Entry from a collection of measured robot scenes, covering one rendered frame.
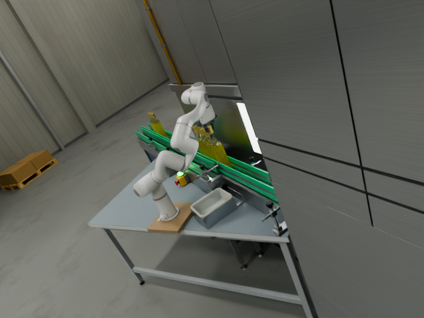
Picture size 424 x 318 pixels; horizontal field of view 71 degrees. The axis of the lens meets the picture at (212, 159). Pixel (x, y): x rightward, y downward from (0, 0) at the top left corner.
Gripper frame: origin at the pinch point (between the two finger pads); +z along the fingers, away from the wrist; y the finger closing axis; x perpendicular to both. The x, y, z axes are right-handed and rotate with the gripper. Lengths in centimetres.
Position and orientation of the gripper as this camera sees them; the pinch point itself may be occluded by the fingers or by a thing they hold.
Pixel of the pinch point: (209, 127)
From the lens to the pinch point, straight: 180.0
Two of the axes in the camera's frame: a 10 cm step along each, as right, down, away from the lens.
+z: 2.3, 7.5, 6.2
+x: 5.5, 4.3, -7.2
